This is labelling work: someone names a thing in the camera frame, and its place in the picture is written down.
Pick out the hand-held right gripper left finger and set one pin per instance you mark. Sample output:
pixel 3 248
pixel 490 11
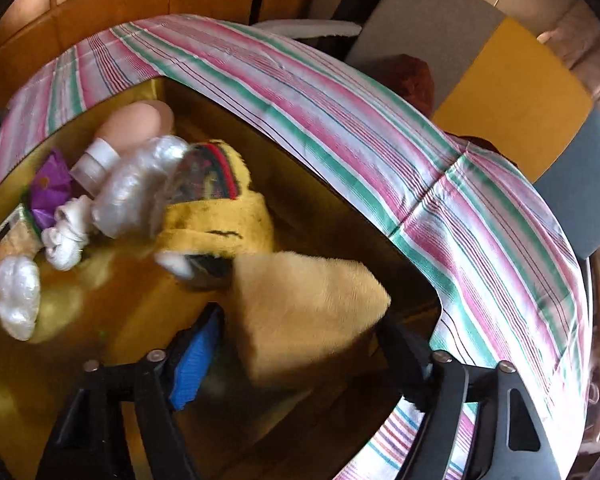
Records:
pixel 195 360

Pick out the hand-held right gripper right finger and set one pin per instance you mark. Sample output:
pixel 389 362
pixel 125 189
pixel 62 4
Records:
pixel 410 355

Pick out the blocky yellow sponge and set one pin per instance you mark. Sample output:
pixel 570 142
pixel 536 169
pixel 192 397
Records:
pixel 300 310

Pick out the yellow towel bundle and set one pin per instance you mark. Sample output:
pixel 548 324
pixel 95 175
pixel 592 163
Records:
pixel 220 220

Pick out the large white plastic bag bundle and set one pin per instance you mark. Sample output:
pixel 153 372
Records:
pixel 130 185

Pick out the yellow translucent bin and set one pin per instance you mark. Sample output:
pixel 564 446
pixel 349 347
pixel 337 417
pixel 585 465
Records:
pixel 305 200

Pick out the small white plastic bag bundle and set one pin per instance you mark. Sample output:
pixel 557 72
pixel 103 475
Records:
pixel 17 295

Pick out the white knotted cloth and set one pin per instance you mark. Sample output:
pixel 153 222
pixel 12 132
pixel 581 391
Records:
pixel 65 245

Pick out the purple packet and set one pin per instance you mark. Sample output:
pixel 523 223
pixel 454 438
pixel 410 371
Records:
pixel 50 195

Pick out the striped tablecloth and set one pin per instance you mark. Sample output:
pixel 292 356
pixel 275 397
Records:
pixel 380 125

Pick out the blue padded panel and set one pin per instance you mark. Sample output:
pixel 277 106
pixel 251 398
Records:
pixel 580 190

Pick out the pink bottle with white cap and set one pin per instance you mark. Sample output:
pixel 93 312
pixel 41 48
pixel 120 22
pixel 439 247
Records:
pixel 135 125

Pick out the maroon cushion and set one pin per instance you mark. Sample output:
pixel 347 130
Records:
pixel 410 80

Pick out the yellow padded panel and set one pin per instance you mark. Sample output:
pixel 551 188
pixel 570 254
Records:
pixel 515 100

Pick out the grey padded panel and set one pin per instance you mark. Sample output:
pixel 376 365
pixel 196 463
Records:
pixel 420 20

